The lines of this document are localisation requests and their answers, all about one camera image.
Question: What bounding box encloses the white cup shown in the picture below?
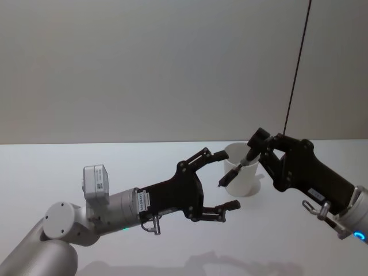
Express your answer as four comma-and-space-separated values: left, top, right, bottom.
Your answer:
223, 141, 261, 197

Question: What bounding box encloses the white table cloth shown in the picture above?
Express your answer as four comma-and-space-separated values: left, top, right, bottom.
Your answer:
0, 139, 368, 276

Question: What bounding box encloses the plain pale wall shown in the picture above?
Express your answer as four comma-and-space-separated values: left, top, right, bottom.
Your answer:
0, 0, 368, 145

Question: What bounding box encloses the black pen with grey band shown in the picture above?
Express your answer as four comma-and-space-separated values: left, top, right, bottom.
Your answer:
217, 155, 259, 189

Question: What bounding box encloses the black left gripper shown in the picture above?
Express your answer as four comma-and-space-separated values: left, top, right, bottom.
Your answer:
138, 147, 242, 224

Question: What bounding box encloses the thin dark cable silver plug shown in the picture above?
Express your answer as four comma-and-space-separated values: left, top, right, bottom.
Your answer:
140, 214, 162, 236
301, 199, 347, 232

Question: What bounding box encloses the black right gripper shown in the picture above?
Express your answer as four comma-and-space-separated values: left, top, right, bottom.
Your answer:
246, 127, 356, 216

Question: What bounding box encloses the thin dark hanging cord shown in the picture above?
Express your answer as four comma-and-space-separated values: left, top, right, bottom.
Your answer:
282, 0, 313, 136

